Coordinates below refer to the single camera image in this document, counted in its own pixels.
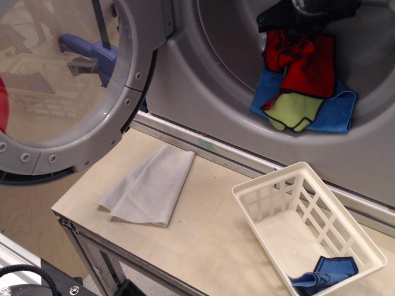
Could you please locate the grey cloth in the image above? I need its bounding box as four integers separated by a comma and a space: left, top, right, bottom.
95, 144, 195, 228

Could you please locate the white plastic basket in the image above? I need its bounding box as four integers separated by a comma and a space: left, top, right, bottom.
232, 162, 387, 295

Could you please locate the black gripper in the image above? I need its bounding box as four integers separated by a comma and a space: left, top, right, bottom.
256, 0, 361, 35

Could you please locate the light blue cloth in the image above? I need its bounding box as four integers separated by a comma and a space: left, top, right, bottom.
250, 68, 357, 133

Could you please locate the red cloth black trim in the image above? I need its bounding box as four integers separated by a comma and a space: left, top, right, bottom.
262, 29, 336, 99

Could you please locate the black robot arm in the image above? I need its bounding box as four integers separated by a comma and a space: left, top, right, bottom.
256, 0, 362, 36

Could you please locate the aluminium table frame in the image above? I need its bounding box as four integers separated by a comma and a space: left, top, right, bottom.
54, 212, 205, 295

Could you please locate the lime green cloth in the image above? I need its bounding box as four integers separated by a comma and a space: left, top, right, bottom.
261, 92, 325, 133

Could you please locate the dark blue cloth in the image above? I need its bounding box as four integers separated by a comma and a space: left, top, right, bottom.
290, 256, 359, 295

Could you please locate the grey laundry machine body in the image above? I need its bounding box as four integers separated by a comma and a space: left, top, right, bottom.
132, 0, 395, 229

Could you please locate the black base with cable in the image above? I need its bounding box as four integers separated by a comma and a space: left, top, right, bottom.
1, 260, 97, 295

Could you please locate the grey round machine door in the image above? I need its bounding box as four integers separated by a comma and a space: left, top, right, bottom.
1, 1, 173, 186

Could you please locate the blue clamp handle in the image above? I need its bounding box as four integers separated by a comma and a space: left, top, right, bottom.
58, 34, 119, 87

